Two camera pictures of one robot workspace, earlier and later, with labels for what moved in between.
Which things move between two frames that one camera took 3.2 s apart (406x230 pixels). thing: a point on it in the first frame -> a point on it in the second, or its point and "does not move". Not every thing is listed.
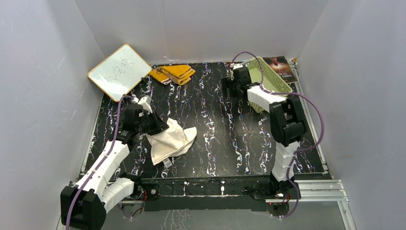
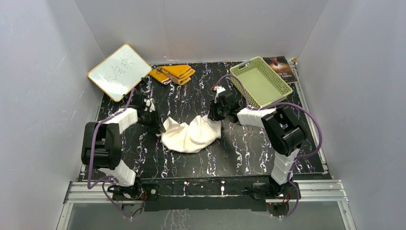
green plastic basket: (271, 82) does not move
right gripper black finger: (226, 87) -> (214, 114)
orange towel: (178, 74) does not move
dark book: (280, 64) does not move
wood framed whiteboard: (118, 74) does not move
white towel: (170, 143) -> (200, 133)
